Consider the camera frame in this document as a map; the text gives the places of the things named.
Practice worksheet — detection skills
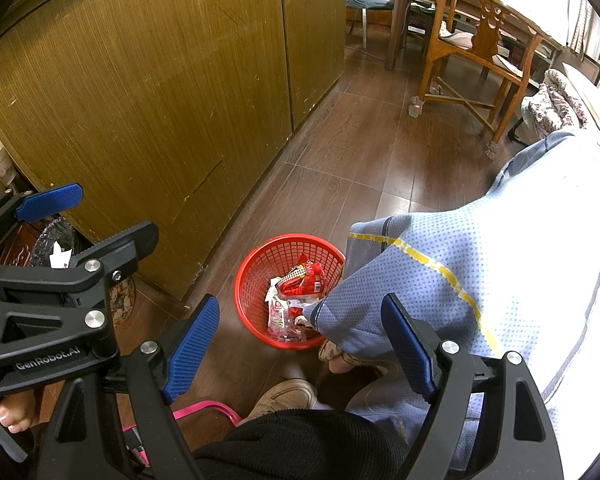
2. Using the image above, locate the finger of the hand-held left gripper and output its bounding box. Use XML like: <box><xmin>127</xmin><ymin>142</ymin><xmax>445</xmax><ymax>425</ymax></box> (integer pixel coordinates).
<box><xmin>0</xmin><ymin>183</ymin><xmax>85</xmax><ymax>261</ymax></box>
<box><xmin>0</xmin><ymin>220</ymin><xmax>160</xmax><ymax>356</ymax></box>

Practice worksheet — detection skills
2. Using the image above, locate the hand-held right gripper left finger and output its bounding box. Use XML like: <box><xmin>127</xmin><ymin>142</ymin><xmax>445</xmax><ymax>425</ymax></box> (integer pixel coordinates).
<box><xmin>39</xmin><ymin>294</ymin><xmax>222</xmax><ymax>480</ymax></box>

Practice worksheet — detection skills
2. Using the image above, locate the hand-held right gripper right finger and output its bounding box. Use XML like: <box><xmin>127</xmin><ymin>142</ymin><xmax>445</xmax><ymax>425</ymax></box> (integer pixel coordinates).
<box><xmin>381</xmin><ymin>292</ymin><xmax>566</xmax><ymax>480</ymax></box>

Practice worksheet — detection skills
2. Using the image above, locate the red plastic basket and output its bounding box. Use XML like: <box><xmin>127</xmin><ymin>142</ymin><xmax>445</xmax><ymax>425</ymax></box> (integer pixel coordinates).
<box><xmin>234</xmin><ymin>233</ymin><xmax>348</xmax><ymax>352</ymax></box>

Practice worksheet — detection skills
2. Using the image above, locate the clear red printed wrapper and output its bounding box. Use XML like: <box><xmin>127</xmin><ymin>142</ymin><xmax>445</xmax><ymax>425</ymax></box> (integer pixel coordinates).
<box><xmin>266</xmin><ymin>280</ymin><xmax>321</xmax><ymax>343</ymax></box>

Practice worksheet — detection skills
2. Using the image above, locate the red snack bag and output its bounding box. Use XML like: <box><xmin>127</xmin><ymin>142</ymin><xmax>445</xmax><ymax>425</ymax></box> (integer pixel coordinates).
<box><xmin>277</xmin><ymin>255</ymin><xmax>327</xmax><ymax>301</ymax></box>

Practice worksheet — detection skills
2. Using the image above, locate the dark clear trash bag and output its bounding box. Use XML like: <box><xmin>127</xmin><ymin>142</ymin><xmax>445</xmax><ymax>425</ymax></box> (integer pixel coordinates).
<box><xmin>30</xmin><ymin>217</ymin><xmax>78</xmax><ymax>268</ymax></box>

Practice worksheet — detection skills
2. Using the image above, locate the person's left hand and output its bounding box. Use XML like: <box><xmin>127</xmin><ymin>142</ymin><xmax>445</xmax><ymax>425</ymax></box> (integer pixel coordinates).
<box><xmin>0</xmin><ymin>389</ymin><xmax>37</xmax><ymax>433</ymax></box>

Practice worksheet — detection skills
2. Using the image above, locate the patterned round mat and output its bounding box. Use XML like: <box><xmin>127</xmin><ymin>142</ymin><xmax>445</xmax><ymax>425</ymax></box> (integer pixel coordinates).
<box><xmin>107</xmin><ymin>277</ymin><xmax>138</xmax><ymax>331</ymax></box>

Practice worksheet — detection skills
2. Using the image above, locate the patterned slipper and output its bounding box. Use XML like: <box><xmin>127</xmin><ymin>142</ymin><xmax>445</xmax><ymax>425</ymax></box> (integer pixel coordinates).
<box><xmin>317</xmin><ymin>337</ymin><xmax>381</xmax><ymax>376</ymax></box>

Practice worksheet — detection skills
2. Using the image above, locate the beige sneaker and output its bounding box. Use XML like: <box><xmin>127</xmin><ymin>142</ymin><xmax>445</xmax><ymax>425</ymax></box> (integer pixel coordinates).
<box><xmin>237</xmin><ymin>379</ymin><xmax>318</xmax><ymax>426</ymax></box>

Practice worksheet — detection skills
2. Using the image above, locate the blue striped blanket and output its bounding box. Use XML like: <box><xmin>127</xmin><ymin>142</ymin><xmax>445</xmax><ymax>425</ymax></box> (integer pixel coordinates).
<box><xmin>300</xmin><ymin>130</ymin><xmax>600</xmax><ymax>476</ymax></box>

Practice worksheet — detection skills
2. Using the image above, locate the brown wooden cabinet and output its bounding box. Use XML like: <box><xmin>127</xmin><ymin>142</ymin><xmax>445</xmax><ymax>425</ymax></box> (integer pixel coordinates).
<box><xmin>0</xmin><ymin>0</ymin><xmax>351</xmax><ymax>306</ymax></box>

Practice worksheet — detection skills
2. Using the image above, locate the folded floral quilt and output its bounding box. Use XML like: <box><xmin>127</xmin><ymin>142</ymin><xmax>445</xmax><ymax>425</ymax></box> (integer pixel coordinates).
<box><xmin>522</xmin><ymin>70</ymin><xmax>591</xmax><ymax>141</ymax></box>

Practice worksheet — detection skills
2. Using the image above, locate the cream pillow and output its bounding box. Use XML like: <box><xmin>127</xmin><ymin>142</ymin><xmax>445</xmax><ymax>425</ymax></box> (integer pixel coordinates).
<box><xmin>560</xmin><ymin>62</ymin><xmax>600</xmax><ymax>156</ymax></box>

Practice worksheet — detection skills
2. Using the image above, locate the white seat cushion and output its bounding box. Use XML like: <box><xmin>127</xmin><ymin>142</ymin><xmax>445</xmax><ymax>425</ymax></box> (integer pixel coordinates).
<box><xmin>439</xmin><ymin>27</ymin><xmax>481</xmax><ymax>47</ymax></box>

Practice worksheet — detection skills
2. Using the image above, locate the carved wooden armchair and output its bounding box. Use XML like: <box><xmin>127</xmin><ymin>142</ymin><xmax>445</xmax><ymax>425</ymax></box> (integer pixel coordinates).
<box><xmin>419</xmin><ymin>0</ymin><xmax>546</xmax><ymax>148</ymax></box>

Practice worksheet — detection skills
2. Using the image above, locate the blue upholstered chair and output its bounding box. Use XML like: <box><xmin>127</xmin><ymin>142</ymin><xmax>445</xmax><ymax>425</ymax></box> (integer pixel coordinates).
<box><xmin>345</xmin><ymin>0</ymin><xmax>396</xmax><ymax>51</ymax></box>

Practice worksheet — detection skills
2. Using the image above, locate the pink metal frame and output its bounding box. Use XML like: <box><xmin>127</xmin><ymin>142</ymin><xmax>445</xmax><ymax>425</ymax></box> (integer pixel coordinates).
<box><xmin>122</xmin><ymin>400</ymin><xmax>243</xmax><ymax>466</ymax></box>

